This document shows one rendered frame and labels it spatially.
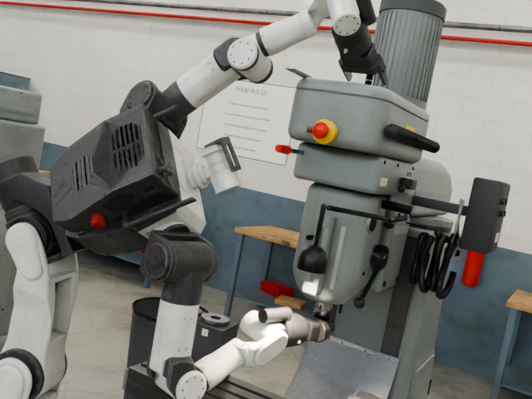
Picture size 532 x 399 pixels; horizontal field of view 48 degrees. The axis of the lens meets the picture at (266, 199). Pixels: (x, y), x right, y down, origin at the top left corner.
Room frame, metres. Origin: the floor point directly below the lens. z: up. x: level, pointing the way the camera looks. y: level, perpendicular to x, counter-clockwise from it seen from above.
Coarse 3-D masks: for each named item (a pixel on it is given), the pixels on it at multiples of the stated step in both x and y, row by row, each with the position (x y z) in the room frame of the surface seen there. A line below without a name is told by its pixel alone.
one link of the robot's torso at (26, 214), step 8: (32, 208) 1.48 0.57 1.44; (16, 216) 1.47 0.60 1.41; (24, 216) 1.46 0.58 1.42; (32, 216) 1.47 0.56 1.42; (40, 216) 1.48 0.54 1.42; (8, 224) 1.47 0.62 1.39; (32, 224) 1.46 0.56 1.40; (40, 224) 1.46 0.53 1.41; (48, 224) 1.48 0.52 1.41; (40, 232) 1.46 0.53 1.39; (48, 232) 1.47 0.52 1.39; (48, 240) 1.46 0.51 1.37; (56, 240) 1.48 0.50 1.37; (48, 248) 1.47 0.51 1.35; (56, 248) 1.48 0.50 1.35; (48, 256) 1.48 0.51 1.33
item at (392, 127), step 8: (392, 128) 1.43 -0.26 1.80; (400, 128) 1.44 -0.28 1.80; (392, 136) 1.43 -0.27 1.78; (400, 136) 1.44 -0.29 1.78; (408, 136) 1.50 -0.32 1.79; (416, 136) 1.57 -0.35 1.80; (408, 144) 1.57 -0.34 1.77; (416, 144) 1.60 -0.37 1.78; (424, 144) 1.66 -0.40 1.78; (432, 144) 1.73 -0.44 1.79; (432, 152) 1.80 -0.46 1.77
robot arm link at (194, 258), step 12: (180, 252) 1.28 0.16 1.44; (192, 252) 1.30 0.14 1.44; (204, 252) 1.33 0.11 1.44; (180, 264) 1.27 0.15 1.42; (192, 264) 1.29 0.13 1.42; (204, 264) 1.32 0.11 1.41; (180, 276) 1.28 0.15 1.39; (192, 276) 1.30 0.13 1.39; (204, 276) 1.34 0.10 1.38; (168, 288) 1.30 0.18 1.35; (180, 288) 1.29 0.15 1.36; (192, 288) 1.30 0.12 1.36; (168, 300) 1.29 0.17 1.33; (180, 300) 1.29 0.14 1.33; (192, 300) 1.30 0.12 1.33
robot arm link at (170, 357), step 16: (160, 304) 1.31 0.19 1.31; (160, 320) 1.30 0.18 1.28; (176, 320) 1.29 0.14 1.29; (192, 320) 1.31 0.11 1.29; (160, 336) 1.29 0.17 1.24; (176, 336) 1.28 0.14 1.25; (192, 336) 1.31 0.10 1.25; (160, 352) 1.29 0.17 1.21; (176, 352) 1.28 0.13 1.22; (160, 368) 1.28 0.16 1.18; (176, 368) 1.27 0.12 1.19; (192, 368) 1.30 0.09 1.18; (176, 384) 1.28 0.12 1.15; (192, 384) 1.29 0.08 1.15
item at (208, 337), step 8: (200, 312) 1.88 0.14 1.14; (200, 320) 1.84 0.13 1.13; (208, 320) 1.81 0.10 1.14; (216, 320) 1.83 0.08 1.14; (224, 320) 1.84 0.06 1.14; (200, 328) 1.80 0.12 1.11; (208, 328) 1.79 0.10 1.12; (216, 328) 1.79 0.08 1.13; (224, 328) 1.80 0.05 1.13; (232, 328) 1.84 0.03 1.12; (200, 336) 1.80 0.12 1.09; (208, 336) 1.79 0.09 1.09; (216, 336) 1.78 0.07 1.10; (224, 336) 1.79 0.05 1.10; (232, 336) 1.85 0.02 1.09; (200, 344) 1.80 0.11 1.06; (208, 344) 1.79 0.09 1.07; (216, 344) 1.78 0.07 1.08; (224, 344) 1.80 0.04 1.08; (192, 352) 1.81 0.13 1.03; (200, 352) 1.80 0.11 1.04; (208, 352) 1.79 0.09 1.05
